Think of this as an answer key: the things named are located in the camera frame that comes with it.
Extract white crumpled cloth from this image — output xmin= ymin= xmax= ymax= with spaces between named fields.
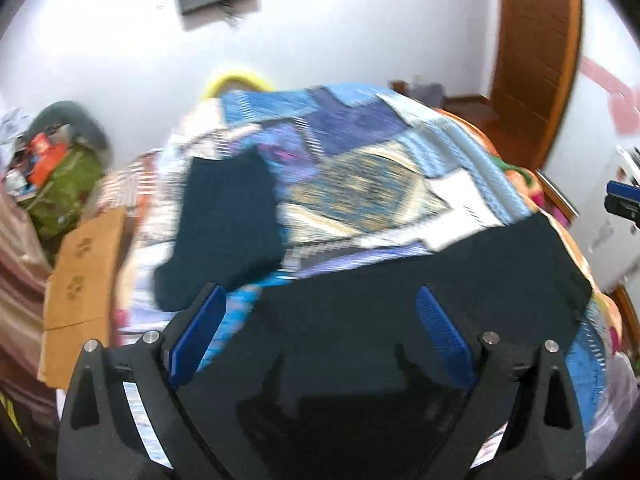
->
xmin=0 ymin=107 xmax=33 ymax=161

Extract orange box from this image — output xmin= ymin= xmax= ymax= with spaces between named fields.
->
xmin=27 ymin=134 xmax=69 ymax=186

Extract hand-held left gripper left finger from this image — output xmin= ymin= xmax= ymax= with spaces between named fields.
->
xmin=57 ymin=282 xmax=228 ymax=480

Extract yellow foam tube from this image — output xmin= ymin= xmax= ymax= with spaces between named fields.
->
xmin=202 ymin=67 xmax=274 ymax=104

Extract grey pillow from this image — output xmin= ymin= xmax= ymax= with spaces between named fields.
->
xmin=32 ymin=101 xmax=112 ymax=152

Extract black pants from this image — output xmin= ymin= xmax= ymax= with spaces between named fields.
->
xmin=154 ymin=149 xmax=593 ymax=480

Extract pink heart wall stickers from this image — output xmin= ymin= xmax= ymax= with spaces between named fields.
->
xmin=582 ymin=57 xmax=640 ymax=137

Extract patchwork printed blanket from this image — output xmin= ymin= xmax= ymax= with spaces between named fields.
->
xmin=97 ymin=85 xmax=621 ymax=411

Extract cardboard box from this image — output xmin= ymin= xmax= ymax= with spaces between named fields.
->
xmin=40 ymin=207 xmax=127 ymax=391

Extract brown wooden door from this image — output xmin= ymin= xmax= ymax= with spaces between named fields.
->
xmin=487 ymin=0 xmax=584 ymax=171

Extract striped brown curtain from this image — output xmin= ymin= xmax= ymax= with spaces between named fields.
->
xmin=0 ymin=180 xmax=62 ymax=461

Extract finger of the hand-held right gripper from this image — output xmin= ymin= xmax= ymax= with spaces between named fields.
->
xmin=604 ymin=180 xmax=640 ymax=222

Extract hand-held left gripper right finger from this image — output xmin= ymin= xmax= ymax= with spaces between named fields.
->
xmin=416 ymin=285 xmax=587 ymax=480

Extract grey cloth on floor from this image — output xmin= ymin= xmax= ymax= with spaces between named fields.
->
xmin=409 ymin=82 xmax=447 ymax=107

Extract green storage bag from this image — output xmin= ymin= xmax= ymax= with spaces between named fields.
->
xmin=22 ymin=147 xmax=104 ymax=241

